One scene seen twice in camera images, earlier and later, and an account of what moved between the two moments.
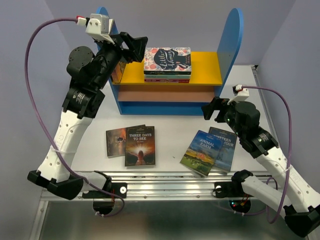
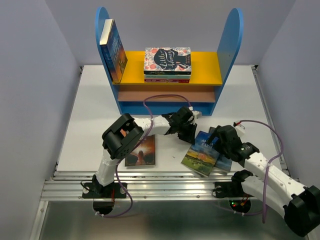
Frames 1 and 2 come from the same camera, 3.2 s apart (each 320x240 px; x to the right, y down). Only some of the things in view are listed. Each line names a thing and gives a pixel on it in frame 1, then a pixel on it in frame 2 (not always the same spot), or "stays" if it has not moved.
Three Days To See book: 140,146 stays
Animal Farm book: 202,153 stays
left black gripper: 136,45 to 190,137
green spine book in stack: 166,76 stays
